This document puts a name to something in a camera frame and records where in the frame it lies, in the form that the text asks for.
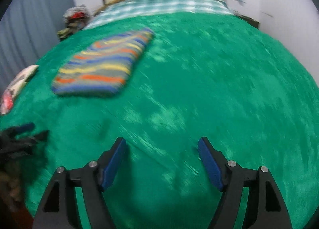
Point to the striped knit sweater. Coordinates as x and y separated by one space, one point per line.
104 66

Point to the dark bedside table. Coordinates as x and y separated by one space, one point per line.
249 20

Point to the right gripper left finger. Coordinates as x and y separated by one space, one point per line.
58 206

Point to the blue grey curtain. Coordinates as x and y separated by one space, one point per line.
28 31

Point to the green white checkered blanket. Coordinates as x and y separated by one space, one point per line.
135 8

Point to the green floral bedspread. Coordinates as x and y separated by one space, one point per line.
202 75

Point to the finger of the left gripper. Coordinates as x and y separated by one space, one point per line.
13 148
20 129

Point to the pile of clothes bag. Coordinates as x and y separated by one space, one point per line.
75 19

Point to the red smartphone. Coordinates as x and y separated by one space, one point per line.
6 102

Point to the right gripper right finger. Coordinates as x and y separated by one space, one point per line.
265 206

